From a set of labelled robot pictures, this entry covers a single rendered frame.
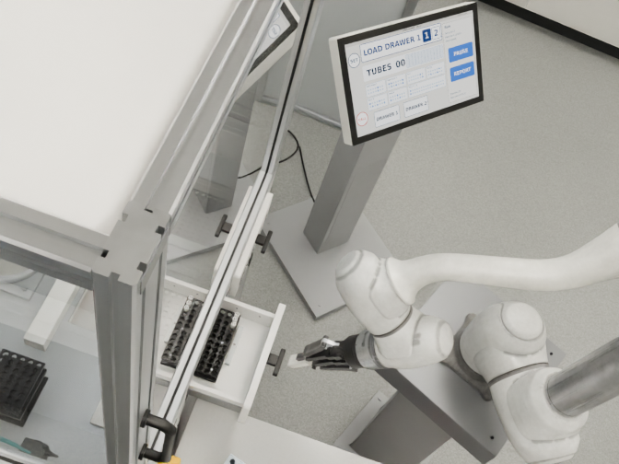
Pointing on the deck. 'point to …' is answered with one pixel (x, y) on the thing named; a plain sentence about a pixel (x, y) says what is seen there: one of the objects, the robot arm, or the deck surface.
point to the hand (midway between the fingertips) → (300, 360)
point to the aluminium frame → (153, 234)
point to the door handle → (164, 438)
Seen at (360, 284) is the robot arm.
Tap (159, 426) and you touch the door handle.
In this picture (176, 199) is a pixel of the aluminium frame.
